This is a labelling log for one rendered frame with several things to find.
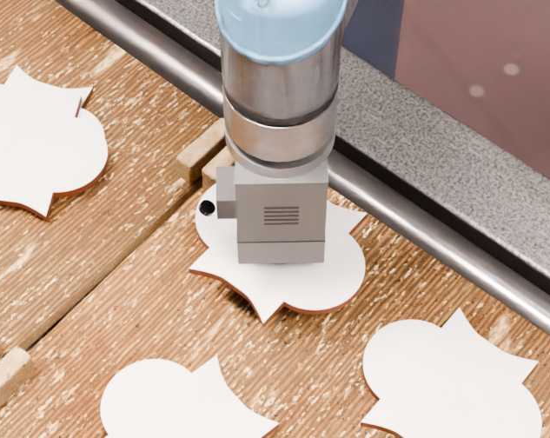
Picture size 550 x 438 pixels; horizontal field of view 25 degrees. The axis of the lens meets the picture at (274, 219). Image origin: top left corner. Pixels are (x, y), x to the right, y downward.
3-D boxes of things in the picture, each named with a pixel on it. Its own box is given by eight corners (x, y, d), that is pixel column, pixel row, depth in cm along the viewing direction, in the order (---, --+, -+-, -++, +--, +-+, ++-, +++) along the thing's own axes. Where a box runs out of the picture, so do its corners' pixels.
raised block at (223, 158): (246, 143, 109) (245, 123, 107) (262, 155, 108) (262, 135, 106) (200, 188, 107) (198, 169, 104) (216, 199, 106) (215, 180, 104)
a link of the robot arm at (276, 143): (221, 129, 79) (221, 30, 84) (224, 170, 83) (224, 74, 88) (341, 127, 79) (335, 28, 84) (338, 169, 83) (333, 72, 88)
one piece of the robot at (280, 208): (189, 45, 86) (202, 182, 99) (187, 153, 81) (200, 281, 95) (334, 43, 86) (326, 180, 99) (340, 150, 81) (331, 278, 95)
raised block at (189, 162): (222, 133, 110) (221, 114, 107) (238, 144, 109) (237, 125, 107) (175, 175, 107) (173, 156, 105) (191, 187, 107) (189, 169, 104)
